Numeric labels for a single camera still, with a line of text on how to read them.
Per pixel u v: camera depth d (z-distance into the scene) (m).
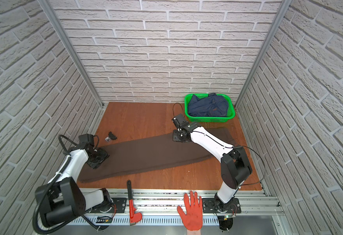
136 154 0.90
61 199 0.44
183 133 0.61
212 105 1.10
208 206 0.74
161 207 0.74
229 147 0.48
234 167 0.45
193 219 0.69
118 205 0.73
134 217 0.69
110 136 0.98
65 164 0.48
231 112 1.06
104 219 0.72
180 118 0.67
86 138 0.68
